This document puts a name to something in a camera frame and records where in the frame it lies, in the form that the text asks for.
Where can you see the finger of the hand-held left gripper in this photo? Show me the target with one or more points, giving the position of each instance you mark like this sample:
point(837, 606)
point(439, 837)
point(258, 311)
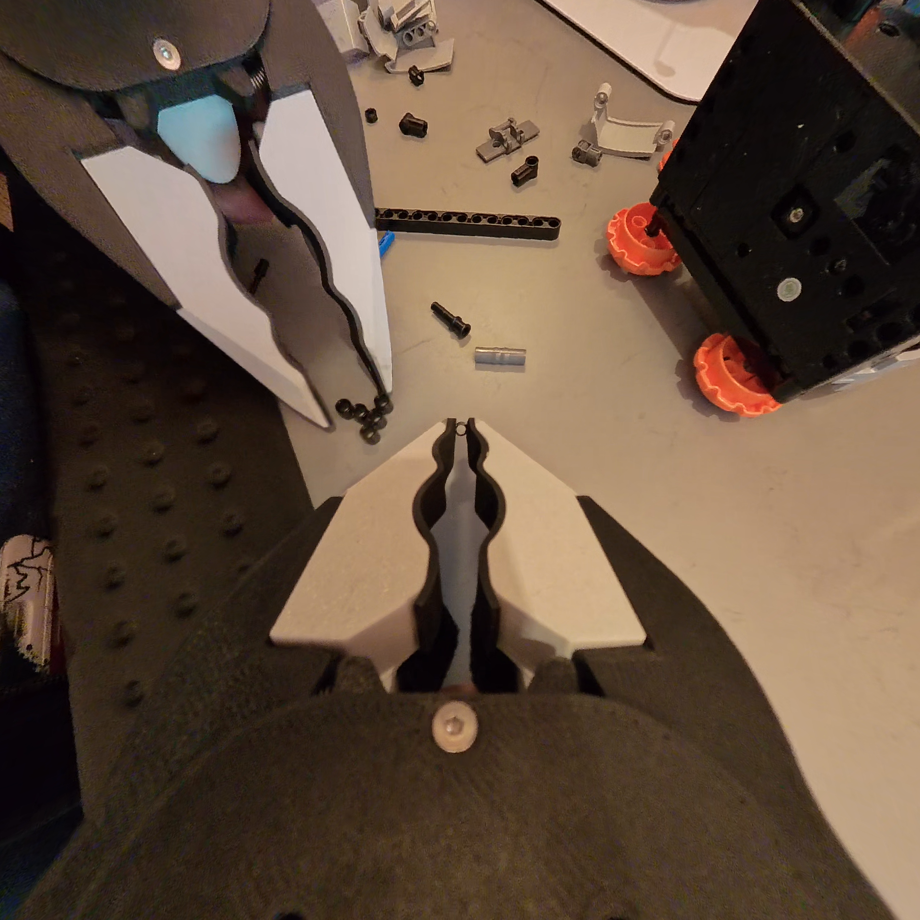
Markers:
point(323, 180)
point(172, 237)

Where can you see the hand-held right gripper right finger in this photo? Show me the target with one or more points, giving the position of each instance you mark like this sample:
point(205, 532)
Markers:
point(560, 575)

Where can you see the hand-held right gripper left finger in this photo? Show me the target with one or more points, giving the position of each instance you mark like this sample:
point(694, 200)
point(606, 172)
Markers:
point(359, 575)

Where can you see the blue connector pin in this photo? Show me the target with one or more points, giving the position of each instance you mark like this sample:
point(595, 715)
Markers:
point(386, 243)

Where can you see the cluster of black bushings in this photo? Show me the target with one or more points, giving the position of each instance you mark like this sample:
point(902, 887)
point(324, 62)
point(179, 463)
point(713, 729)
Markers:
point(368, 420)

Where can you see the building block robot vehicle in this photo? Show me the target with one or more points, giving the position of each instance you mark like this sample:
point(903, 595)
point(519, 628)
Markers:
point(790, 180)

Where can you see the grey track link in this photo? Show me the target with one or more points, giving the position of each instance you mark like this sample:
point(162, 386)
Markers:
point(507, 140)

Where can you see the black long pin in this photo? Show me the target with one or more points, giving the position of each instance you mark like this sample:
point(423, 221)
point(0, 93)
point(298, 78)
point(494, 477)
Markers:
point(259, 277)
point(451, 320)

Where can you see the black stub connector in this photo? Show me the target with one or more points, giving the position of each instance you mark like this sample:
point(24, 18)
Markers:
point(414, 124)

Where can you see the black long holed beam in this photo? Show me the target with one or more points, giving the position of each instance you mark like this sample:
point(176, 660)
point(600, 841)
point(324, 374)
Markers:
point(467, 224)

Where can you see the pile of grey panel pieces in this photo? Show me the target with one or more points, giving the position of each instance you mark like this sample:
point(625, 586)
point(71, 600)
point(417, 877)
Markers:
point(402, 32)

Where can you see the black axle connector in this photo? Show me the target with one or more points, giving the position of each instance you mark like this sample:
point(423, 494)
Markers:
point(526, 171)

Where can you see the grey tube connector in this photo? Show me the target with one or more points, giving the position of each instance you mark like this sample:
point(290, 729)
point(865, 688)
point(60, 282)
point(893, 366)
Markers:
point(500, 358)

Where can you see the dark perforated pad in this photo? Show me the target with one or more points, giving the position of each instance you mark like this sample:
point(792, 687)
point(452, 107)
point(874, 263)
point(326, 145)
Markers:
point(144, 467)

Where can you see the grey curved panel piece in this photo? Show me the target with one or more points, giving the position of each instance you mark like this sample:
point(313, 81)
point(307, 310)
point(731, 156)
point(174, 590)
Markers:
point(625, 133)

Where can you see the white patterned shoe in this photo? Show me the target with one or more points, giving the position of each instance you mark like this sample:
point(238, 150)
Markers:
point(25, 604)

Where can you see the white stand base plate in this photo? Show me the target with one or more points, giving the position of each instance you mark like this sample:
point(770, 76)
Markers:
point(647, 43)

